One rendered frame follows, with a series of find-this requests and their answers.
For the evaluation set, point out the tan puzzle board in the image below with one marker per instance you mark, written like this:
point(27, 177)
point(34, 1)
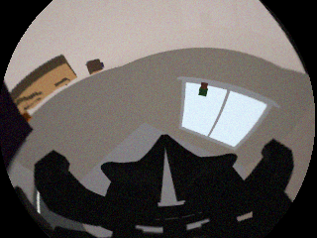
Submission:
point(37, 86)

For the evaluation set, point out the orange block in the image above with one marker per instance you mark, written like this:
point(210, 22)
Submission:
point(27, 116)

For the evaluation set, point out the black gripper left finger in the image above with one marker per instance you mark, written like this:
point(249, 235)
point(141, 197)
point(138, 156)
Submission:
point(147, 171)

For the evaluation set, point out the brown block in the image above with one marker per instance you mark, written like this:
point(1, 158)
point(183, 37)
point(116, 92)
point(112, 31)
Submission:
point(94, 66)

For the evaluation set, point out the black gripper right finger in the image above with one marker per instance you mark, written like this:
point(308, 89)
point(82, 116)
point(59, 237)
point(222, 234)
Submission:
point(185, 167)

